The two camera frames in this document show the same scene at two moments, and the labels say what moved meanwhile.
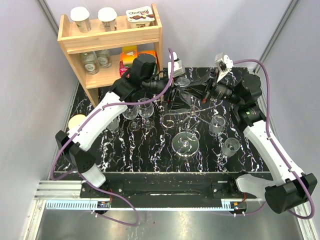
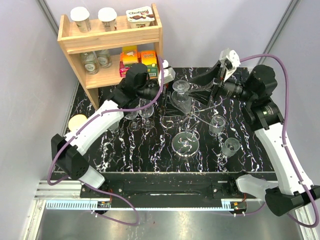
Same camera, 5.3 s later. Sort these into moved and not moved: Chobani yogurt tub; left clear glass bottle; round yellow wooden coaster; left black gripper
Moved: left black gripper
Not moved: Chobani yogurt tub; left clear glass bottle; round yellow wooden coaster
